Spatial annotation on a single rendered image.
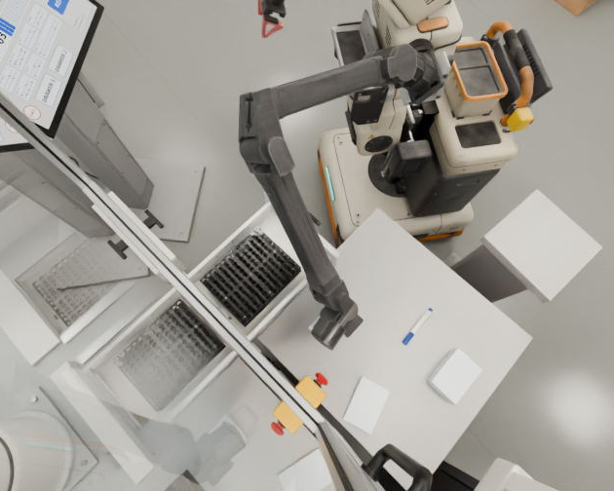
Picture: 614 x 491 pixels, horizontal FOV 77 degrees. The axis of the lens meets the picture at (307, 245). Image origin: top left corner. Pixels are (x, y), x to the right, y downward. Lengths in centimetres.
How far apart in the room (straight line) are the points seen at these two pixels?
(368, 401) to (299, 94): 83
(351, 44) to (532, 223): 83
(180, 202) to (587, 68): 269
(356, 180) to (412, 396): 107
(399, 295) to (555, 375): 123
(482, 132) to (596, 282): 128
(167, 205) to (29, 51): 103
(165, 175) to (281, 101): 160
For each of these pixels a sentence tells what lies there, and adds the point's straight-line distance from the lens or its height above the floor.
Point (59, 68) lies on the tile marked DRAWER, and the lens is 147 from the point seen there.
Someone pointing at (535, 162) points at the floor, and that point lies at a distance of 267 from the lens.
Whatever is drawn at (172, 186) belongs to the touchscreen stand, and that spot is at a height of 4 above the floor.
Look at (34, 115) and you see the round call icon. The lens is 138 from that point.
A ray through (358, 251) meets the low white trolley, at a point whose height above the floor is 76.
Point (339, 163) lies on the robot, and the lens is 195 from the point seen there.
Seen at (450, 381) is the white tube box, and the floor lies 81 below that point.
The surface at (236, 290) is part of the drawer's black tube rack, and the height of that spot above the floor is 90.
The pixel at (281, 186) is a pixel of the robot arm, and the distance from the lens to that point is 75.
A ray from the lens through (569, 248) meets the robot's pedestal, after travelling 153.
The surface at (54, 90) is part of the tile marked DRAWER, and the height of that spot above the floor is 100.
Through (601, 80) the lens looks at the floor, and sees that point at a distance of 328.
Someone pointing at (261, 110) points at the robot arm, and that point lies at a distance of 71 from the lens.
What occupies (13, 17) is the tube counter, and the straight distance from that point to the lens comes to 149.
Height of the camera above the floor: 194
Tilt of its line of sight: 71 degrees down
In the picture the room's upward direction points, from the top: 5 degrees clockwise
